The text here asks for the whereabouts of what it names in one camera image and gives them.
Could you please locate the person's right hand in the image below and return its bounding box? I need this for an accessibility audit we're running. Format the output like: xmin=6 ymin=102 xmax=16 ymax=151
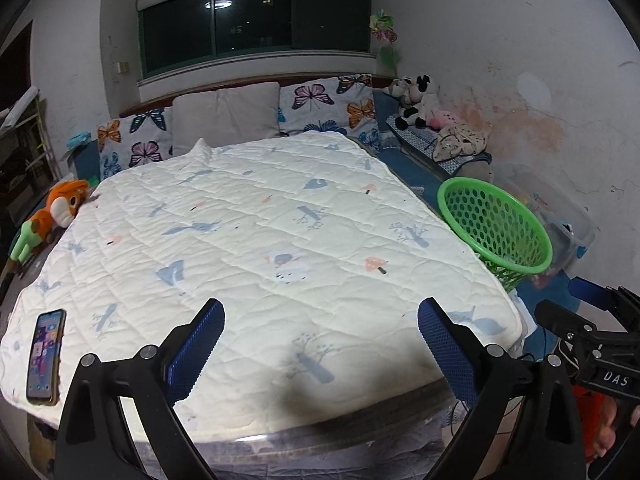
xmin=578 ymin=393 xmax=618 ymax=463

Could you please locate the colourful pinwheel decoration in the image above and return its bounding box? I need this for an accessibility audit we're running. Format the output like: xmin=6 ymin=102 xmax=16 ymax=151
xmin=369 ymin=9 xmax=401 ymax=78

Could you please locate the left butterfly pillow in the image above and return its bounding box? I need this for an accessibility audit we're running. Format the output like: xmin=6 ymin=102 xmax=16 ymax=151
xmin=96 ymin=107 xmax=174 ymax=180

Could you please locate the spotted cloth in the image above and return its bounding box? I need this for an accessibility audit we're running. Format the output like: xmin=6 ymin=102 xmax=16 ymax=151
xmin=432 ymin=124 xmax=488 ymax=162

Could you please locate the grey pillow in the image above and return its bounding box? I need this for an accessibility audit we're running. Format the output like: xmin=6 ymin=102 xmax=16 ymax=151
xmin=172 ymin=82 xmax=280 ymax=156

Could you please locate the metal shelf rack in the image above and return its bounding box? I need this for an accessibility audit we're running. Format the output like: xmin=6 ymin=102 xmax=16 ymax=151
xmin=1 ymin=86 xmax=60 ymax=224

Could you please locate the orange plush toy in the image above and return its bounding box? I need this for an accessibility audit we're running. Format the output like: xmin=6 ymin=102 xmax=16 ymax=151
xmin=6 ymin=180 xmax=90 ymax=273

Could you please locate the pink plush toy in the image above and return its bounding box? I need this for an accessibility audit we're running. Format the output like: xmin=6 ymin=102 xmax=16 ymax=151
xmin=428 ymin=110 xmax=462 ymax=131

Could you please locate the white quilted mattress pad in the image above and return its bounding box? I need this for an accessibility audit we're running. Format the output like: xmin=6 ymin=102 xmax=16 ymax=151
xmin=1 ymin=132 xmax=523 ymax=443

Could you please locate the right butterfly pillow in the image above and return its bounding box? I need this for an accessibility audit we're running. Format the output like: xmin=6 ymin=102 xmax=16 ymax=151
xmin=278 ymin=74 xmax=381 ymax=152

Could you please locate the butterfly pillow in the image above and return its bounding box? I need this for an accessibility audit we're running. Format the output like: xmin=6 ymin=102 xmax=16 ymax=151
xmin=96 ymin=107 xmax=174 ymax=180
xmin=278 ymin=74 xmax=381 ymax=152

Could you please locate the clear plastic storage box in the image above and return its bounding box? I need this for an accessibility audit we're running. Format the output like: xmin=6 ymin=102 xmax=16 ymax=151
xmin=494 ymin=164 xmax=598 ymax=276

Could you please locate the cow plush toy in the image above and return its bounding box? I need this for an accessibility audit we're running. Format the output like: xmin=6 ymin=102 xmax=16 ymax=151
xmin=385 ymin=75 xmax=439 ymax=130

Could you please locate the black smartphone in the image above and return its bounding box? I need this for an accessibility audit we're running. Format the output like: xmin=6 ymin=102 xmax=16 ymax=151
xmin=26 ymin=309 xmax=66 ymax=405

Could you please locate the green plastic basket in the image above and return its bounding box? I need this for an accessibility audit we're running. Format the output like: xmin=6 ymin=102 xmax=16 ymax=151
xmin=437 ymin=177 xmax=553 ymax=292

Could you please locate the dark window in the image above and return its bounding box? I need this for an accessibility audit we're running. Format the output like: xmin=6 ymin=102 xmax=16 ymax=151
xmin=138 ymin=0 xmax=371 ymax=77

